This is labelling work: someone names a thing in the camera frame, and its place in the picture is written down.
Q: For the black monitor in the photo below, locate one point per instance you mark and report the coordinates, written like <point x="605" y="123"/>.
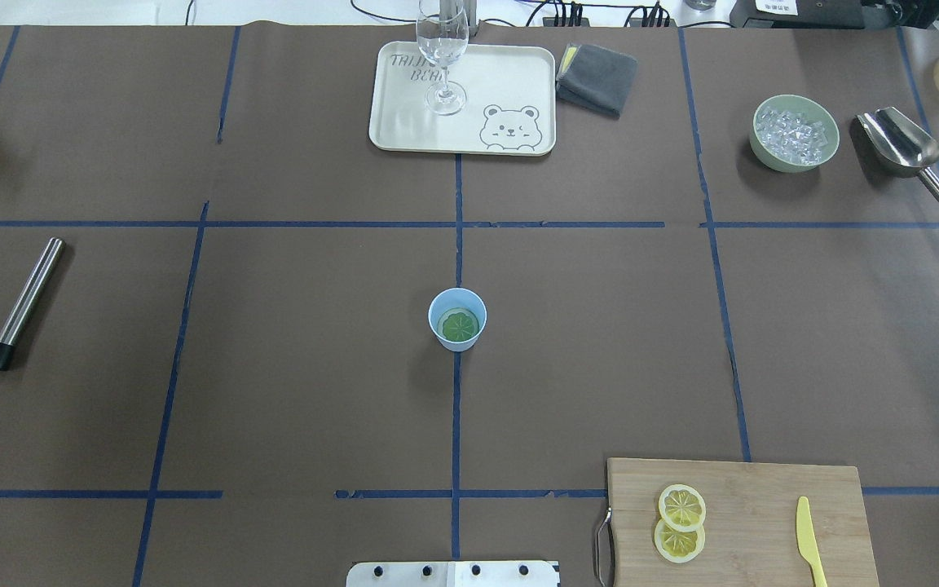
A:
<point x="856" y="15"/>

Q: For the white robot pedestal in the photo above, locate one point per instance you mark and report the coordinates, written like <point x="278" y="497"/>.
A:
<point x="455" y="573"/>

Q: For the light blue cup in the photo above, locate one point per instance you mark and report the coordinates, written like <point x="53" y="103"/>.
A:
<point x="451" y="298"/>

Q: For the clear wine glass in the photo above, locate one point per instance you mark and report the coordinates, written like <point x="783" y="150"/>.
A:
<point x="443" y="33"/>

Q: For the metal ice scoop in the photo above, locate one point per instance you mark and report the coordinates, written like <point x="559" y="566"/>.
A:
<point x="902" y="146"/>

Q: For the bamboo cutting board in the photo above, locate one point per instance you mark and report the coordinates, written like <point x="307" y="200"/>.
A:
<point x="751" y="523"/>

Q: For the green bowl of ice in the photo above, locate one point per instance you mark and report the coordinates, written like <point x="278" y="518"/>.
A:
<point x="792" y="133"/>

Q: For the grey folded cloth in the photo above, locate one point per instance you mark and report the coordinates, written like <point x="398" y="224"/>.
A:
<point x="596" y="78"/>

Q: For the metal muddler rod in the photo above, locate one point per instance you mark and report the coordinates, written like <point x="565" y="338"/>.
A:
<point x="25" y="303"/>

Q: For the black power strip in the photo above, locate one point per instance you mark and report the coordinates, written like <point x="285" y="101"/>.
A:
<point x="580" y="14"/>

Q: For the yellow plastic knife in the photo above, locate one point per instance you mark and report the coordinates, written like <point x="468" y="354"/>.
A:
<point x="806" y="541"/>

